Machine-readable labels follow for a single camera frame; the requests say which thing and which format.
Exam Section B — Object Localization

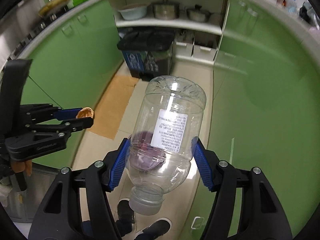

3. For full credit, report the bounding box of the walnut shell half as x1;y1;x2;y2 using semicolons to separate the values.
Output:
76;107;94;119

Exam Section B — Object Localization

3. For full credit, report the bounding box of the clear plastic bottle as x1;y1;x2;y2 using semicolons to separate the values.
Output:
126;76;206;216

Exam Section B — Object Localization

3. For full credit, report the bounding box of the purple blue wrapper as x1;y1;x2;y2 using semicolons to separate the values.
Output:
129;131;166;171

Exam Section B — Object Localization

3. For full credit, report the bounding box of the black dual trash bin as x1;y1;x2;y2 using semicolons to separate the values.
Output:
117;28;175;81

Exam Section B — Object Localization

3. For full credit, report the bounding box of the person left hand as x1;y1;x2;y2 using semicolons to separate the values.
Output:
11;160;32;176

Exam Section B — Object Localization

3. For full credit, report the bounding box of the orange floor mat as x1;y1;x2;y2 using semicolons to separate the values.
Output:
89;75;139;139

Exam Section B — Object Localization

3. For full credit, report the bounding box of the left black shoe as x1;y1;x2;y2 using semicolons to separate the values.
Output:
116;199;136;237

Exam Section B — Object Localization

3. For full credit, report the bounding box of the black shoe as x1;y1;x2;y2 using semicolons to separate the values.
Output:
135;218;172;240
116;199;136;237

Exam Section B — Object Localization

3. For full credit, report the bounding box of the right black shoe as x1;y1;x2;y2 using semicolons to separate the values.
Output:
135;218;172;240

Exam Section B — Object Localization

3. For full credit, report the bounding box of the light blue basin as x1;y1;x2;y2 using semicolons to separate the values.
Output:
118;4;148;21

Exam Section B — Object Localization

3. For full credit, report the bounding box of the steel pot on shelf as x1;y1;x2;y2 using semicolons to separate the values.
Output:
152;0;180;20

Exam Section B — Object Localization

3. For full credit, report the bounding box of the steel pan with lid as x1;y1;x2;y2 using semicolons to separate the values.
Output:
186;4;212;23

